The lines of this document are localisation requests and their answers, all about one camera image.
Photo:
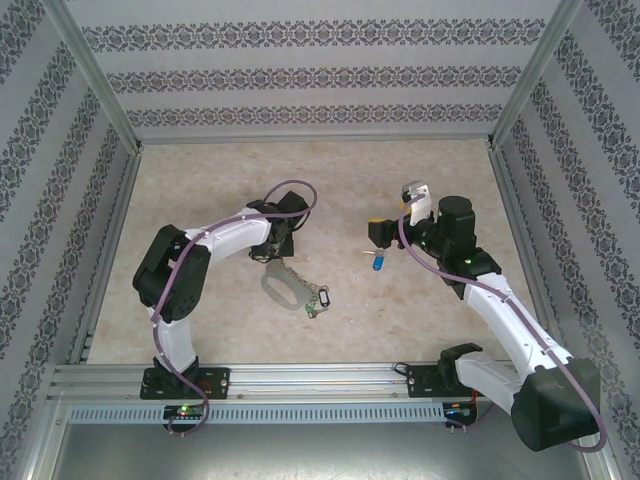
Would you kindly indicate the translucent carabiner keyring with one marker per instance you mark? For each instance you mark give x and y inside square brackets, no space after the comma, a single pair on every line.
[285,292]

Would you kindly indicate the black key tag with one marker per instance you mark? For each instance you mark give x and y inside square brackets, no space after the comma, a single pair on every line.
[326,296]

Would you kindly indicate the green keys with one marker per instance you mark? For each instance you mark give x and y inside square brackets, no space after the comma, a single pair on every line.
[315,312]

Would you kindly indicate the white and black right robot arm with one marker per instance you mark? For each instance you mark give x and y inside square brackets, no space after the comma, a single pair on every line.
[500,310]

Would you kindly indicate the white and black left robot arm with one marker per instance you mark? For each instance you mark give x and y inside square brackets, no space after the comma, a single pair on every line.
[225,235]

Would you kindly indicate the left controller board green light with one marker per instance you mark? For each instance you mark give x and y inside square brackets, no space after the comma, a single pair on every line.
[184,411]

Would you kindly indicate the right controller board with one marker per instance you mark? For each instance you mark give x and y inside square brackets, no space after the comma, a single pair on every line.
[457,410]

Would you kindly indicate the grey metal panel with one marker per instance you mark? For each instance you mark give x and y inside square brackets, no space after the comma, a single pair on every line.
[300,452]

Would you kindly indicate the aluminium frame side rail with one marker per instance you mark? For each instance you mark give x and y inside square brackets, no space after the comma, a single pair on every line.
[520,235]
[107,250]

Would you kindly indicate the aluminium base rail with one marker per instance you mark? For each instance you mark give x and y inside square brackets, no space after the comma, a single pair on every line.
[310,382]

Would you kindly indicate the aluminium frame post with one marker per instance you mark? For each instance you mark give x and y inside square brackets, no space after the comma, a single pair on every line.
[92,75]
[535,75]

